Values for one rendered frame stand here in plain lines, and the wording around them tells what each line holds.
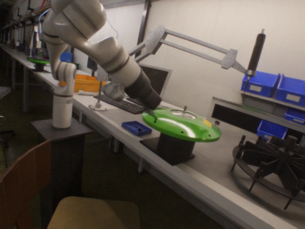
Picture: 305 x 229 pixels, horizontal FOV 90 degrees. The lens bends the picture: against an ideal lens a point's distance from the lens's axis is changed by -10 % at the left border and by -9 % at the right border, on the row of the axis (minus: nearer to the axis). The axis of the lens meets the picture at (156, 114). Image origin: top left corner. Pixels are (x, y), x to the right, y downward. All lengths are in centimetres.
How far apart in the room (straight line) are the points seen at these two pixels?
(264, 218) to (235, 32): 136
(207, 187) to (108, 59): 48
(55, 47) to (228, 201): 81
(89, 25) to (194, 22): 153
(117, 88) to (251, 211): 50
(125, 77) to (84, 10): 16
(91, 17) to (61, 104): 61
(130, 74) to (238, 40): 128
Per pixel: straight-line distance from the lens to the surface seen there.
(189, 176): 62
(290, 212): 70
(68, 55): 387
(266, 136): 129
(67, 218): 81
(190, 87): 169
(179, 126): 54
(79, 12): 37
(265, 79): 146
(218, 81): 157
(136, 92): 44
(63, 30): 37
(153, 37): 93
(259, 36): 88
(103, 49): 38
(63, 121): 94
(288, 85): 144
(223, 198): 60
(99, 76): 108
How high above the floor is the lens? 124
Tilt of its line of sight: 15 degrees down
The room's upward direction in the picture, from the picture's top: 13 degrees clockwise
